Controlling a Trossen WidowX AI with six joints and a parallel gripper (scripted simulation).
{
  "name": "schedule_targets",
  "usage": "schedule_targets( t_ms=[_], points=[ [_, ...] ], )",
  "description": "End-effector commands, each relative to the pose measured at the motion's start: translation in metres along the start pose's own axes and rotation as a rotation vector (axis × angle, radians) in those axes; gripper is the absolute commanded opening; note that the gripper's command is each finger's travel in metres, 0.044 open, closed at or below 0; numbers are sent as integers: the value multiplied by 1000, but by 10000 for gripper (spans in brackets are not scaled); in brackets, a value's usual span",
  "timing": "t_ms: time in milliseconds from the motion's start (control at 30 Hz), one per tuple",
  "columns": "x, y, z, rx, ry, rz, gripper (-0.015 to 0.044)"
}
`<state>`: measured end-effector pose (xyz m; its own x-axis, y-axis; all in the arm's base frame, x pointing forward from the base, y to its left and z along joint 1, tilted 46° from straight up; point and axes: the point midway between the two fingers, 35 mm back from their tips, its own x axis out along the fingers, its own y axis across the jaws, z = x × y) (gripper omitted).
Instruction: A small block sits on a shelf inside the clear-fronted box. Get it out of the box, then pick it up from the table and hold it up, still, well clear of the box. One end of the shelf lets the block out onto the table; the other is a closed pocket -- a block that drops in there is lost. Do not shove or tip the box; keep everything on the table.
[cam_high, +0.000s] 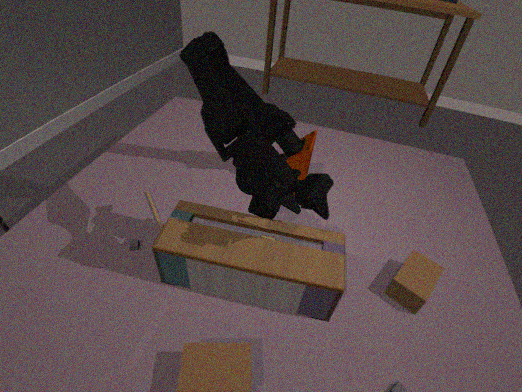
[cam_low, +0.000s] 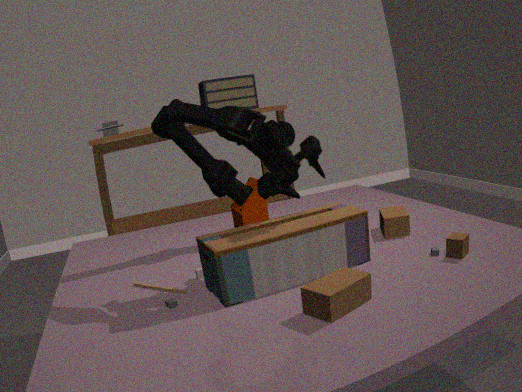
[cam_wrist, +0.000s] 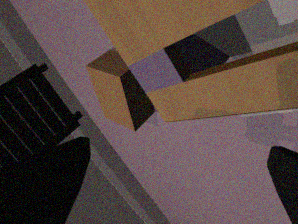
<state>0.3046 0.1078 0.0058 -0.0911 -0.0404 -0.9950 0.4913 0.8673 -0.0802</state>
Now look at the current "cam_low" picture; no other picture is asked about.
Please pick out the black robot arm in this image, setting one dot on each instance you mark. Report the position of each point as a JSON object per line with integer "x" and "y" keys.
{"x": 230, "y": 122}

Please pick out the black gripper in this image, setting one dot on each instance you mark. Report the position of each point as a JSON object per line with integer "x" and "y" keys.
{"x": 309, "y": 149}

